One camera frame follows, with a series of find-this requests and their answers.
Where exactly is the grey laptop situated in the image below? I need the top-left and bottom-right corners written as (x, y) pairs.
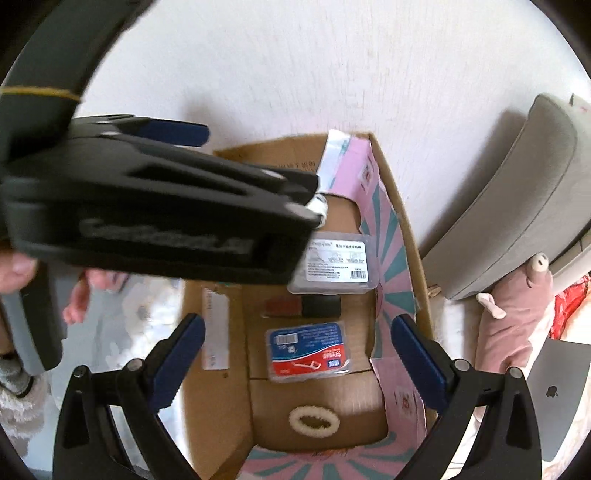
top-left (526, 340), bottom-right (591, 464)

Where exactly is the cream hair ring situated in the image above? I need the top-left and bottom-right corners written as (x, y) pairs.
top-left (288, 405), bottom-right (341, 440)

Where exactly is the person's left hand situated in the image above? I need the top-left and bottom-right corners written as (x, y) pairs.
top-left (0, 251), bottom-right (122, 325)

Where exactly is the pink patterned cardboard box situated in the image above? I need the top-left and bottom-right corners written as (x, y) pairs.
top-left (182, 131), bottom-right (439, 480)

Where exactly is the clear box with white label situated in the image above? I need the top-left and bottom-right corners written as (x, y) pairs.
top-left (287, 233), bottom-right (380, 295)

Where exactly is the pink plush toy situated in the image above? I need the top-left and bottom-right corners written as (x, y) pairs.
top-left (475, 253), bottom-right (555, 374)

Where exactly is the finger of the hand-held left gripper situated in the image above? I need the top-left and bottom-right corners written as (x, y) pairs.
top-left (69, 115), bottom-right (211, 148)
top-left (55, 130), bottom-right (322, 217)

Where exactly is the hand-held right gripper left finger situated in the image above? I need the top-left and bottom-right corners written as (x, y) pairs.
top-left (53, 313), bottom-right (206, 480)

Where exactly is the red printed cloth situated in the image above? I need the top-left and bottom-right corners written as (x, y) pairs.
top-left (549, 274), bottom-right (591, 342)

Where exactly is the small grey cushion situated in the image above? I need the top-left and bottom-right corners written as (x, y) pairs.
top-left (551, 231), bottom-right (591, 289)

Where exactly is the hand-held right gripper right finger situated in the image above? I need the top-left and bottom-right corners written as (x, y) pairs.
top-left (390, 314), bottom-right (544, 480)

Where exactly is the black curved band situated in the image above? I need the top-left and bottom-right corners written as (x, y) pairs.
top-left (0, 0), bottom-right (155, 116)

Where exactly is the large grey cushion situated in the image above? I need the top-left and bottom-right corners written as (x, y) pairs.
top-left (422, 92), bottom-right (591, 301)

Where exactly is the red and black lipstick box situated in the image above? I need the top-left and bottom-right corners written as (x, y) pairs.
top-left (264, 295), bottom-right (342, 319)

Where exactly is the blue and red floss box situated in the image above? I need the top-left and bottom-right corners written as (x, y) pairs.
top-left (265, 322), bottom-right (354, 384)

